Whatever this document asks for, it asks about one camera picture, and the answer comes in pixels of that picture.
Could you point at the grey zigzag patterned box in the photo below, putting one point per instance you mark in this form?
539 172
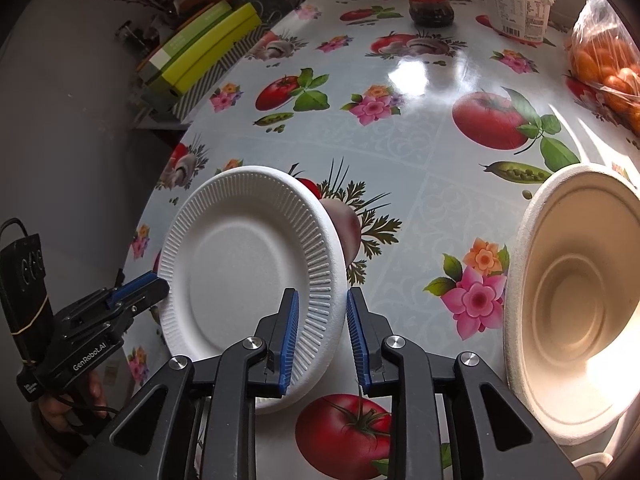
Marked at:
225 77

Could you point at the person's left hand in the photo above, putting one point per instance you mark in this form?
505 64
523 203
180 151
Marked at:
95 395

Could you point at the large beige paper bowl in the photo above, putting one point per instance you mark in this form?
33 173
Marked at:
565 310

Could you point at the white plastic tub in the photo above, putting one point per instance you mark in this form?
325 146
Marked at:
515 5

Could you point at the pile of oranges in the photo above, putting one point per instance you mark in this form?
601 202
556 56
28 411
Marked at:
605 70

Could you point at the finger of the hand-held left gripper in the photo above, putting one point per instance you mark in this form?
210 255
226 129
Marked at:
132 287
150 294

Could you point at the clear plastic bag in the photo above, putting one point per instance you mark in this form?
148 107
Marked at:
605 25

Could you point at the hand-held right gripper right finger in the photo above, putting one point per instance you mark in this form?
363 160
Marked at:
356 340

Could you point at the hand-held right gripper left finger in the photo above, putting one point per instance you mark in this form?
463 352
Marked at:
290 340

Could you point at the olive green flat box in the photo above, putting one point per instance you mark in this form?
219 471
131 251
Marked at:
195 35

